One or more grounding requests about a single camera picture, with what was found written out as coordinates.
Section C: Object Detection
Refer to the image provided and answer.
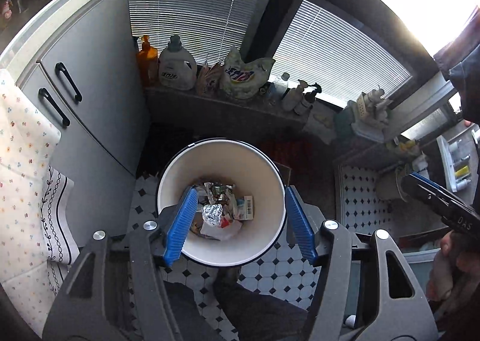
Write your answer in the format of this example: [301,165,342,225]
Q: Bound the orange pump bottle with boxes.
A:
[136,35,159,87]

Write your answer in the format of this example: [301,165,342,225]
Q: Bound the white laundry detergent jug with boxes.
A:
[159,35,197,92]

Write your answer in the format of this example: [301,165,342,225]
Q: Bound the washing powder bag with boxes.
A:
[220,46,275,100]

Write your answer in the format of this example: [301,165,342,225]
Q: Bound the person's right hand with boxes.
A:
[426,231,479,307]

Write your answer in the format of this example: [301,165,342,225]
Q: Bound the small pink figurine bottle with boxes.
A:
[1,0,13,25]

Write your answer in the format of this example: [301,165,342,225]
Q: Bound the floral white tablecloth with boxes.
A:
[1,70,79,336]

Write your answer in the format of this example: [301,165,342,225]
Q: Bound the grey cabinet doors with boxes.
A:
[21,0,149,247]

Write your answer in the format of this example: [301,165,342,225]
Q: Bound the large foil ball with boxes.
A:
[202,204,224,227]

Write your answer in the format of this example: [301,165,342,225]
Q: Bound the white trash bin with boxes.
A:
[157,139,287,267]

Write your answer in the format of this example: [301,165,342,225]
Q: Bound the white paper wrapper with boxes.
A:
[200,217,242,241]

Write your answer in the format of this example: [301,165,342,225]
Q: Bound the blue white cardboard box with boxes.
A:
[235,195,254,222]

